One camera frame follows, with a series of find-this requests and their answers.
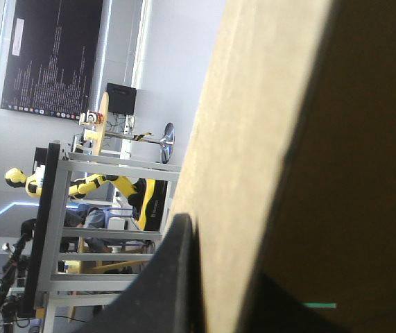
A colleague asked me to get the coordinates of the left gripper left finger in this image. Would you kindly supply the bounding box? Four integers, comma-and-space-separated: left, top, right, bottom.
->
74, 212, 207, 333

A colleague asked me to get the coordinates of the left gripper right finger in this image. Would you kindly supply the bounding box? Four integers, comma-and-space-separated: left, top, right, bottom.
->
238, 273, 354, 333

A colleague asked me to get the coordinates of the brown cardboard box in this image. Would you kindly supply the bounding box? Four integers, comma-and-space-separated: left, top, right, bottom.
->
162, 0, 396, 333

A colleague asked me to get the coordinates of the person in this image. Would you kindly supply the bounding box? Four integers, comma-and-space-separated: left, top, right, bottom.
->
64, 203, 150, 255

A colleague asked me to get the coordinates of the yellow robot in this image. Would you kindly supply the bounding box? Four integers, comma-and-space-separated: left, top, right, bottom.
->
4, 167, 168, 232

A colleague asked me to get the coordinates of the black square panel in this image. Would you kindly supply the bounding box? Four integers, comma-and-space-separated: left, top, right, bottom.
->
105, 82, 138, 116

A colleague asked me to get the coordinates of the grey metal frame rack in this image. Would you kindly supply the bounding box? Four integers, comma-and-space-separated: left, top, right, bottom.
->
17, 140, 182, 333

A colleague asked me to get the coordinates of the round wooden pedestal table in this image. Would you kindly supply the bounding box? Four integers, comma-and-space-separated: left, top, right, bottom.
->
92, 91, 176, 164

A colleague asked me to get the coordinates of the dark wall display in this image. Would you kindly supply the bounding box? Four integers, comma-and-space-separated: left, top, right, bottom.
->
0, 0, 105, 121

